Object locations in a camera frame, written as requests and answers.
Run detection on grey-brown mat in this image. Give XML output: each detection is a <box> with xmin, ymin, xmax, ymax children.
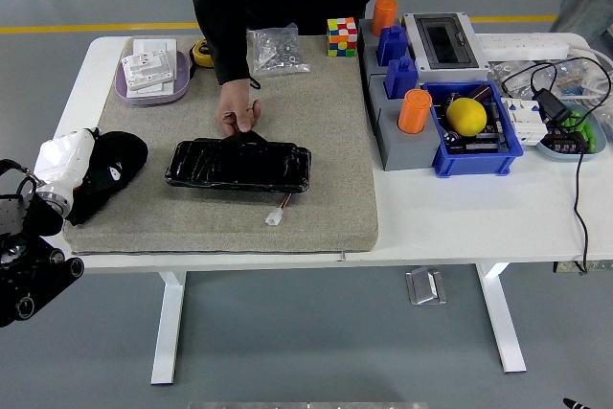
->
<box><xmin>62</xmin><ymin>34</ymin><xmax>379</xmax><ymax>256</ymax></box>

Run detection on orange cylinder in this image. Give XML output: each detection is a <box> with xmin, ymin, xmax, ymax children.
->
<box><xmin>397</xmin><ymin>88</ymin><xmax>433</xmax><ymax>135</ymax></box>
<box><xmin>372</xmin><ymin>0</ymin><xmax>399</xmax><ymax>38</ymax></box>

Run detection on white socket module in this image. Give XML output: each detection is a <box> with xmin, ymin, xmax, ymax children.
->
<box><xmin>121</xmin><ymin>48</ymin><xmax>176</xmax><ymax>92</ymax></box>

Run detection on person's right hand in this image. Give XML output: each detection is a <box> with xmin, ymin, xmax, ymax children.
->
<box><xmin>214</xmin><ymin>81</ymin><xmax>262</xmax><ymax>136</ymax></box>

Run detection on blue block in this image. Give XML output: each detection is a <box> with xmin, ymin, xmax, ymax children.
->
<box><xmin>375</xmin><ymin>24</ymin><xmax>409</xmax><ymax>68</ymax></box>
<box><xmin>384</xmin><ymin>55</ymin><xmax>420</xmax><ymax>100</ymax></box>

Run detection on white connector with orange wires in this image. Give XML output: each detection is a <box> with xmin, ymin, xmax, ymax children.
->
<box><xmin>264</xmin><ymin>193</ymin><xmax>293</xmax><ymax>228</ymax></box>

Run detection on black components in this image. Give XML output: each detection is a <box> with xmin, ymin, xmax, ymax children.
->
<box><xmin>545</xmin><ymin>125</ymin><xmax>591</xmax><ymax>156</ymax></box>

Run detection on multicolour puzzle cube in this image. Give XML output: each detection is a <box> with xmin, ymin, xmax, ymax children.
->
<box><xmin>327</xmin><ymin>16</ymin><xmax>359</xmax><ymax>58</ymax></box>

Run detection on black adapter with cord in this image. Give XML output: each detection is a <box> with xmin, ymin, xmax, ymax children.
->
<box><xmin>500</xmin><ymin>57</ymin><xmax>613</xmax><ymax>276</ymax></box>

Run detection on white switch plate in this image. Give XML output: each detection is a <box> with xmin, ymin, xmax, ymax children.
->
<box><xmin>128</xmin><ymin>38</ymin><xmax>177</xmax><ymax>97</ymax></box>

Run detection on clear bag of parts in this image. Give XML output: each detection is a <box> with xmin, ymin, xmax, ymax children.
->
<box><xmin>488</xmin><ymin>59</ymin><xmax>595</xmax><ymax>99</ymax></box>

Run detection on purple tray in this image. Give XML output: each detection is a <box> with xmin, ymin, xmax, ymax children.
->
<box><xmin>114</xmin><ymin>49</ymin><xmax>192</xmax><ymax>107</ymax></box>

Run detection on clear bag of screws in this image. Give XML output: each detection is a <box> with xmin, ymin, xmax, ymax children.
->
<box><xmin>245</xmin><ymin>23</ymin><xmax>311</xmax><ymax>78</ymax></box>

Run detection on green plastic part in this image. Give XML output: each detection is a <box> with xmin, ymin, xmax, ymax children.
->
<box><xmin>559</xmin><ymin>110</ymin><xmax>598</xmax><ymax>151</ymax></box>

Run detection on black rag with red tag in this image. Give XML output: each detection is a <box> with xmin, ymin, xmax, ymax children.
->
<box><xmin>65</xmin><ymin>130</ymin><xmax>149</xmax><ymax>227</ymax></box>

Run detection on yellow ball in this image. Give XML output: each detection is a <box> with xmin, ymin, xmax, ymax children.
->
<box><xmin>445</xmin><ymin>97</ymin><xmax>488</xmax><ymax>137</ymax></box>

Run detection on blue plastic bin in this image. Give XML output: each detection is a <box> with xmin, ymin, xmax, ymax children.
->
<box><xmin>420</xmin><ymin>80</ymin><xmax>525</xmax><ymax>178</ymax></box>

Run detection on white power strip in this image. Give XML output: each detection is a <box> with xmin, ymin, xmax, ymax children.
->
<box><xmin>473</xmin><ymin>33</ymin><xmax>571</xmax><ymax>59</ymax></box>

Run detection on black panel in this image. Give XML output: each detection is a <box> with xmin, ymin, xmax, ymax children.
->
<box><xmin>165</xmin><ymin>129</ymin><xmax>312</xmax><ymax>194</ymax></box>

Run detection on silver floor plate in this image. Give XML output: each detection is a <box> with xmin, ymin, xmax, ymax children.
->
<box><xmin>405</xmin><ymin>266</ymin><xmax>448</xmax><ymax>307</ymax></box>

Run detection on white table leg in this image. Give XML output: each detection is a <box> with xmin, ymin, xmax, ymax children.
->
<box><xmin>150</xmin><ymin>270</ymin><xmax>187</xmax><ymax>386</ymax></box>
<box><xmin>475</xmin><ymin>262</ymin><xmax>528</xmax><ymax>375</ymax></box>

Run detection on grey block holder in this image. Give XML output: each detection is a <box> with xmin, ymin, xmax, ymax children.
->
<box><xmin>357</xmin><ymin>18</ymin><xmax>444</xmax><ymax>172</ymax></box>

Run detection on yellow tape measure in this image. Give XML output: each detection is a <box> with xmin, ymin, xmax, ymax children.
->
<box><xmin>190</xmin><ymin>39</ymin><xmax>215</xmax><ymax>69</ymax></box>

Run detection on white circuit breaker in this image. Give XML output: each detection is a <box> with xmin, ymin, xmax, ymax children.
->
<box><xmin>501</xmin><ymin>96</ymin><xmax>549</xmax><ymax>148</ymax></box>

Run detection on light blue dish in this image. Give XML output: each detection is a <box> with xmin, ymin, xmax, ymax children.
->
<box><xmin>534</xmin><ymin>102</ymin><xmax>608</xmax><ymax>162</ymax></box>

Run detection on circuit board parts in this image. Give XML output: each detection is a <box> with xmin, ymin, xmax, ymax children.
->
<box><xmin>440</xmin><ymin>90</ymin><xmax>511</xmax><ymax>156</ymax></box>

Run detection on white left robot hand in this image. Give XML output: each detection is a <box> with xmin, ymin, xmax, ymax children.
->
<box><xmin>34</xmin><ymin>127</ymin><xmax>126</xmax><ymax>203</ymax></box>

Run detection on grey electrical enclosure box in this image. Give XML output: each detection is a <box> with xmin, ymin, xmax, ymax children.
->
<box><xmin>400</xmin><ymin>11</ymin><xmax>490</xmax><ymax>83</ymax></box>

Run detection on white cable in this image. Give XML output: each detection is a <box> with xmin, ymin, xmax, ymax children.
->
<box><xmin>567</xmin><ymin>44</ymin><xmax>613</xmax><ymax>94</ymax></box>

